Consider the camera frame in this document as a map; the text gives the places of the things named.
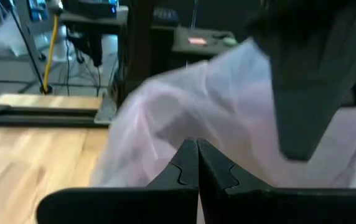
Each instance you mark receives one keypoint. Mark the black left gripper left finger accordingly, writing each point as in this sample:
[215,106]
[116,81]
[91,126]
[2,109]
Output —
[119,207]

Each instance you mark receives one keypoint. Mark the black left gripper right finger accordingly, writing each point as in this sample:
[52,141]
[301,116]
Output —
[290,207]

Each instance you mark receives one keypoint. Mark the dark grey trash bin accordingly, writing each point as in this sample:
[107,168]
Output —
[308,93]

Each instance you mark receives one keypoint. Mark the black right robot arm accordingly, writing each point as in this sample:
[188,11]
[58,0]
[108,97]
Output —
[136,46]

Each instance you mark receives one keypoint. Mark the small green object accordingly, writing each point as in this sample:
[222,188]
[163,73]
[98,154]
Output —
[230,41]

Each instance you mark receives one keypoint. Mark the dark grey side desk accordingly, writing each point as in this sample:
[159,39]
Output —
[196,46]

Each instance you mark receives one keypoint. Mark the white paper note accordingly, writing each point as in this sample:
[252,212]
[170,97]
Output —
[197,41]

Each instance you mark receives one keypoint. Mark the black stand pole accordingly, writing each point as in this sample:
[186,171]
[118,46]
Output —
[28,46]

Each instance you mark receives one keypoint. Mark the black keyboard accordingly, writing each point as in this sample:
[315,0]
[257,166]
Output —
[165,17]

